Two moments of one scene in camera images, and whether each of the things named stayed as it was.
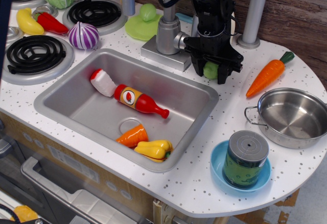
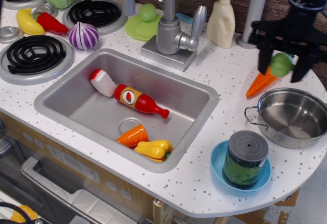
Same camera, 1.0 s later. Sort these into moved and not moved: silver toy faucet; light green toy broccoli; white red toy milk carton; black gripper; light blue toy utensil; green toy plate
Moved: black gripper; light green toy broccoli
Not moved: light blue toy utensil; green toy plate; silver toy faucet; white red toy milk carton
